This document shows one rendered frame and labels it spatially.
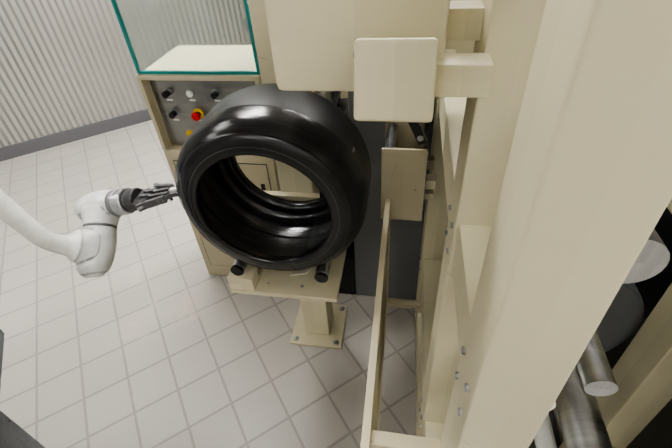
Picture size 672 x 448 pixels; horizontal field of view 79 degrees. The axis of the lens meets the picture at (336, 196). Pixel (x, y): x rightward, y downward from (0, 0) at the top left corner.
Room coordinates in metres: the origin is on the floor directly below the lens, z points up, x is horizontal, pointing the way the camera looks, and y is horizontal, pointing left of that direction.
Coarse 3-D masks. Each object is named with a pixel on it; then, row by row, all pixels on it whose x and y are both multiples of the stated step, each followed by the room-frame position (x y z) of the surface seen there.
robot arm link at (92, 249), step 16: (0, 192) 0.97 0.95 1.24; (0, 208) 0.93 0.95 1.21; (16, 208) 0.95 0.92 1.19; (16, 224) 0.92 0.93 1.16; (32, 224) 0.94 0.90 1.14; (32, 240) 0.91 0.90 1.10; (48, 240) 0.92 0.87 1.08; (64, 240) 0.94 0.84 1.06; (80, 240) 0.95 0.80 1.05; (96, 240) 0.97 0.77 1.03; (112, 240) 1.00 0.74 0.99; (80, 256) 0.92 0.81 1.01; (96, 256) 0.94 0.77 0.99; (112, 256) 0.97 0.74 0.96; (80, 272) 0.90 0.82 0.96; (96, 272) 0.91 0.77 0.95
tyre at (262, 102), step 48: (240, 96) 1.05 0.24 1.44; (288, 96) 1.03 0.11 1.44; (192, 144) 0.93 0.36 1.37; (240, 144) 0.88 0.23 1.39; (288, 144) 0.86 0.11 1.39; (336, 144) 0.90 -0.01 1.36; (192, 192) 0.91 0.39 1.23; (240, 192) 1.17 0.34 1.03; (336, 192) 0.84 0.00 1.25; (240, 240) 1.00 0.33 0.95; (288, 240) 1.03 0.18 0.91; (336, 240) 0.84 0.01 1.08
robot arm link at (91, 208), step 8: (96, 192) 1.12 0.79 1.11; (104, 192) 1.11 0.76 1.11; (80, 200) 1.11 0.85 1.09; (88, 200) 1.09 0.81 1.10; (96, 200) 1.08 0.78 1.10; (104, 200) 1.08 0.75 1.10; (80, 208) 1.08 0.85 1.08; (88, 208) 1.07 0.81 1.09; (96, 208) 1.06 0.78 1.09; (104, 208) 1.06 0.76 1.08; (80, 216) 1.08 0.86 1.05; (88, 216) 1.04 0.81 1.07; (96, 216) 1.04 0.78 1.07; (104, 216) 1.05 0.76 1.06; (112, 216) 1.06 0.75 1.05; (120, 216) 1.09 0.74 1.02; (88, 224) 1.02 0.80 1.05; (96, 224) 1.02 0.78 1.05; (104, 224) 1.03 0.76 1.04; (112, 224) 1.05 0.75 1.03
